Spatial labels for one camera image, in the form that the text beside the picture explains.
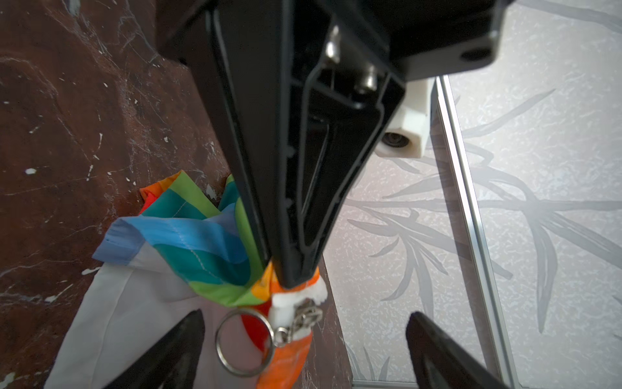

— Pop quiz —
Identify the metal zipper pull ring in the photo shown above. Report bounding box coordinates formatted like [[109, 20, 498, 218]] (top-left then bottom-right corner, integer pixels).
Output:
[[214, 298, 324, 379]]

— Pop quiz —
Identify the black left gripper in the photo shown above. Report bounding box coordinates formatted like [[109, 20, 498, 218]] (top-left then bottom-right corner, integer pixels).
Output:
[[213, 1, 510, 289]]

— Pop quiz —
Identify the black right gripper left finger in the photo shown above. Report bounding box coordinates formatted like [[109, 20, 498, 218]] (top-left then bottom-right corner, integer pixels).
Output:
[[107, 310, 205, 388]]

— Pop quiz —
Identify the aluminium frame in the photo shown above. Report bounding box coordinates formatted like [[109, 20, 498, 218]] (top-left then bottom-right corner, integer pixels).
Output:
[[347, 76, 520, 388]]

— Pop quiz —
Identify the rainbow striped child jacket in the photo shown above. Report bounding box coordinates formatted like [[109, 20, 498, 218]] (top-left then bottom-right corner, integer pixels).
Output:
[[45, 172, 328, 388]]

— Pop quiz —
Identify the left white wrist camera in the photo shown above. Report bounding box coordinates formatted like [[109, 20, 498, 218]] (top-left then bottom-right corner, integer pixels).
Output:
[[375, 78, 434, 159]]

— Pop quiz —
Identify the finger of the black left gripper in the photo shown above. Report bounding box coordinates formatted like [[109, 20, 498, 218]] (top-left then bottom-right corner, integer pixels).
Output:
[[155, 1, 301, 288]]

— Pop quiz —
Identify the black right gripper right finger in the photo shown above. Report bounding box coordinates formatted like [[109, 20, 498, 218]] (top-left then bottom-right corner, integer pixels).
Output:
[[406, 311, 506, 389]]

